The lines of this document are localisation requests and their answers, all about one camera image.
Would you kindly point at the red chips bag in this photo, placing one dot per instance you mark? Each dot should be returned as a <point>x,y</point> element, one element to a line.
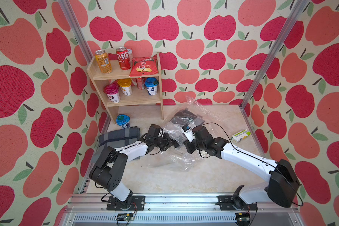
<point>142,66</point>

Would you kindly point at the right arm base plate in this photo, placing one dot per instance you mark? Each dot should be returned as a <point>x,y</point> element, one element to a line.
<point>228,203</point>

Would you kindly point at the yellow lid cup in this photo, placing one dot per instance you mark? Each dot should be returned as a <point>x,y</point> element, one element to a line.
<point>125,86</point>

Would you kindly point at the orange soda can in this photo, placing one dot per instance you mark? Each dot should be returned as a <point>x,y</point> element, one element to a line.
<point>103,61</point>

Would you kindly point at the blue lid cup on table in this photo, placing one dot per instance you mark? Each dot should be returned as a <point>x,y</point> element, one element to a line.
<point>123,121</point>

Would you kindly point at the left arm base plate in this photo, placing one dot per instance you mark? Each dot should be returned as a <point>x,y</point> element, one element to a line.
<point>133,203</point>

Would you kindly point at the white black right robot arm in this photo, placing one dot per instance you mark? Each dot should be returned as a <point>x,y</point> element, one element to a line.
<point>280,181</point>

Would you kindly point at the pink lid cup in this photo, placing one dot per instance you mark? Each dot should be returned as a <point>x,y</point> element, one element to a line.
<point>112,91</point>

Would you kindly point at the green white small box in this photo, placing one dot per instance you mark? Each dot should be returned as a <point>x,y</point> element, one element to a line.
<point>238,137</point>

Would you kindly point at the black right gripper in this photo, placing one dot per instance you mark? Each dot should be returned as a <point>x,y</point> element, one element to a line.
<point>189,149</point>

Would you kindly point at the black white checked scarf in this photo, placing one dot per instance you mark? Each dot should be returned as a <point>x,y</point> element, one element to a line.
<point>184,116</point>

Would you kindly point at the clear plastic vacuum bag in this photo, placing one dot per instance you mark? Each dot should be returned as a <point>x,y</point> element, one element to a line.
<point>178,159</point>

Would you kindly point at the red cola can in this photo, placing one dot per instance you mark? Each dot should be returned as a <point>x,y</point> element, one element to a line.
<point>123,58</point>

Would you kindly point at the small red can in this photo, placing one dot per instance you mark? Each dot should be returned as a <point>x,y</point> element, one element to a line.
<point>140,83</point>

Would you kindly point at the blue lid cup on shelf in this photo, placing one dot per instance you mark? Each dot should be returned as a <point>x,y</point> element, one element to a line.
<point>151,85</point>

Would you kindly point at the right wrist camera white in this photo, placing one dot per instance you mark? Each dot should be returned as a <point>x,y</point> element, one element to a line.
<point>187,131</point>

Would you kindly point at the aluminium front rail frame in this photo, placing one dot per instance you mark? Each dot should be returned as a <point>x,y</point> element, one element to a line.
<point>196,209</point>

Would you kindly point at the dark plaid grey scarf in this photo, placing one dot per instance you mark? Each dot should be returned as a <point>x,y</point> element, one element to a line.
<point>117,139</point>

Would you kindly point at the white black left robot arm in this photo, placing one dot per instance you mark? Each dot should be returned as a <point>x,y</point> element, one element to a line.
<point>108,170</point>

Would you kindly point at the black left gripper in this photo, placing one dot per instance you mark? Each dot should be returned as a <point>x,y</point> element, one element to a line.
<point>168,143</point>

